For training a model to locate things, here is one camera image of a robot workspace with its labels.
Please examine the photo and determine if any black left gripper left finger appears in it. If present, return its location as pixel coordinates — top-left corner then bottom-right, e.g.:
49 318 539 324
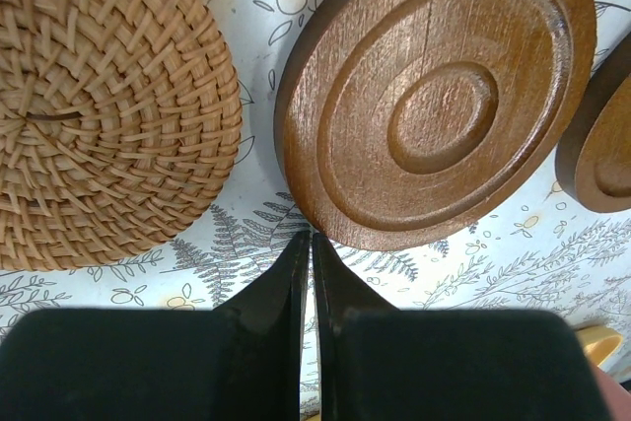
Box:
1 232 311 420

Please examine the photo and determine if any yellow glass mug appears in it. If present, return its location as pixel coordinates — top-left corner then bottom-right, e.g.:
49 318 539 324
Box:
576 325 623 367

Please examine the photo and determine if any woven rattan coaster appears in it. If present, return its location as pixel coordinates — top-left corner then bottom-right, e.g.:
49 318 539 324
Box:
1 0 242 271

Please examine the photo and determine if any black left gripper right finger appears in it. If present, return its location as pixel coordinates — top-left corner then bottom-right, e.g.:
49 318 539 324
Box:
313 234 611 420

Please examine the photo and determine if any floral patterned table mat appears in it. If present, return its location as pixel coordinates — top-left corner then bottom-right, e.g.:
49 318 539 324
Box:
0 0 631 421

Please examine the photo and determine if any light pink mug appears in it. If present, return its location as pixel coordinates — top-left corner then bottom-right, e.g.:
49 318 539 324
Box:
592 366 631 421

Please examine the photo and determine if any brown wooden coaster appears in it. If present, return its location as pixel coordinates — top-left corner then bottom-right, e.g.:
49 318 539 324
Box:
555 36 630 213
274 0 596 250

